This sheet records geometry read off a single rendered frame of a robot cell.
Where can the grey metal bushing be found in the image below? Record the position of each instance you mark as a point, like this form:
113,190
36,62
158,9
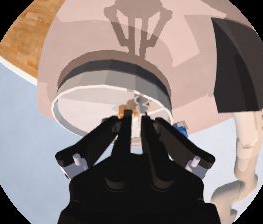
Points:
145,108
140,99

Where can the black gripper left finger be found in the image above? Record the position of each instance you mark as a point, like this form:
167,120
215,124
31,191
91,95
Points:
85,153

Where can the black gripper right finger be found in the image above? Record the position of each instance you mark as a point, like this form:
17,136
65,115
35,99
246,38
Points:
172,142

